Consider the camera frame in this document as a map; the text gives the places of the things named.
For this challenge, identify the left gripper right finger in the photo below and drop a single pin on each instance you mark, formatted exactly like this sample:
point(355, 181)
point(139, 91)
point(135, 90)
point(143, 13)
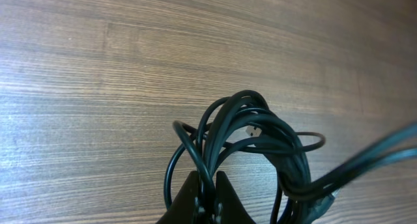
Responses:
point(230, 208)

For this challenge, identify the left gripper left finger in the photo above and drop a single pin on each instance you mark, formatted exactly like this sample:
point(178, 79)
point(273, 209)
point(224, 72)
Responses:
point(184, 209)

